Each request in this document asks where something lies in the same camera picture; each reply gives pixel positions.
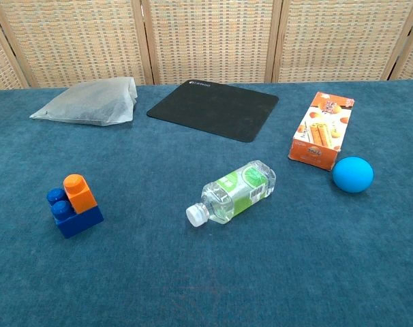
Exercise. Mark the blue orange toy object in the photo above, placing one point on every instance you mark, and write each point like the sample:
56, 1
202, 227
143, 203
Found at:
78, 211

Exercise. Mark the blue felt table cover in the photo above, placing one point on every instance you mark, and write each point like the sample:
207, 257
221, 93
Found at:
193, 272

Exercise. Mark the black mouse pad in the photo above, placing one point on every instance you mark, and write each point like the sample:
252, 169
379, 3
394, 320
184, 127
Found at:
213, 109

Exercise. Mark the clear plastic bag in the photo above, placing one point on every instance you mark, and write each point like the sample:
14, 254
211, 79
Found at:
90, 102

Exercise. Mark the blue ball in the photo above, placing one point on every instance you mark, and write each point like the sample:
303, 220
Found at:
353, 175

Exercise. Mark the clear green-label water bottle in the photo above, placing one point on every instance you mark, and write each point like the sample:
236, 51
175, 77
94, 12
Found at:
237, 190

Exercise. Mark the orange snack box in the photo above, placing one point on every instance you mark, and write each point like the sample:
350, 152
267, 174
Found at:
324, 129

